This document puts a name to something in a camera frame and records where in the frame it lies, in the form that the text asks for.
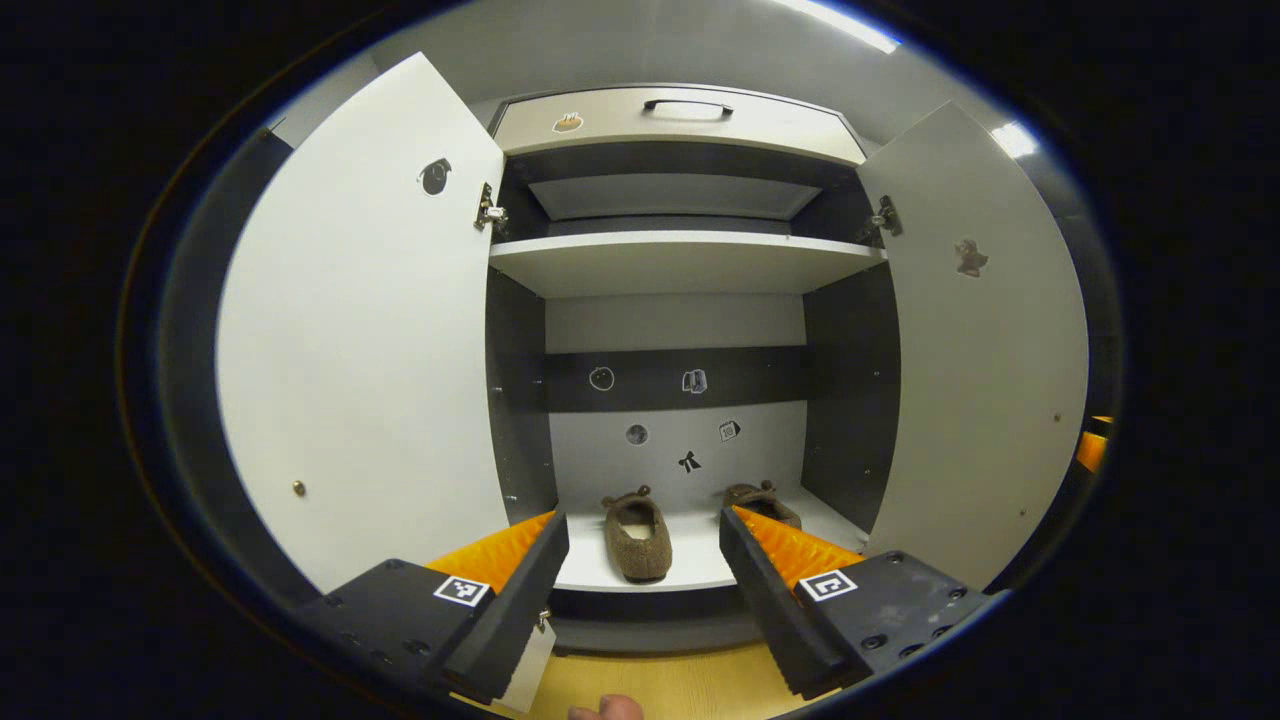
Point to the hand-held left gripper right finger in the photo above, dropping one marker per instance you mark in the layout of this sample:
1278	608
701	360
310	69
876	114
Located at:
775	610

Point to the white cabinet shelf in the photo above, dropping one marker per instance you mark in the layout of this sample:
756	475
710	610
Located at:
695	560
680	265

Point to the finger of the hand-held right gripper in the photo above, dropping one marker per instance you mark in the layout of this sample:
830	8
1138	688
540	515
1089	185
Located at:
1093	448

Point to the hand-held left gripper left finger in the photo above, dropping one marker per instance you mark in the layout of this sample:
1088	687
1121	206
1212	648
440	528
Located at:
510	615

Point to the white cabinet drawer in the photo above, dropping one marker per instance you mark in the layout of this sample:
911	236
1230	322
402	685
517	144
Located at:
760	135

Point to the white cabinet door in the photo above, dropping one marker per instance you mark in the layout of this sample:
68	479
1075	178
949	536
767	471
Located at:
360	350
980	400

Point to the small ceiling light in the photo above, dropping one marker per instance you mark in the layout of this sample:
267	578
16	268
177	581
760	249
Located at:
1014	140

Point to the brown plush shoe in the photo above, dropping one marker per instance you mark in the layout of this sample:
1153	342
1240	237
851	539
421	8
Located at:
640	550
775	505

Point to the white shoe cabinet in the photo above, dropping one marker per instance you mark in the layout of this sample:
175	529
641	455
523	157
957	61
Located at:
680	265

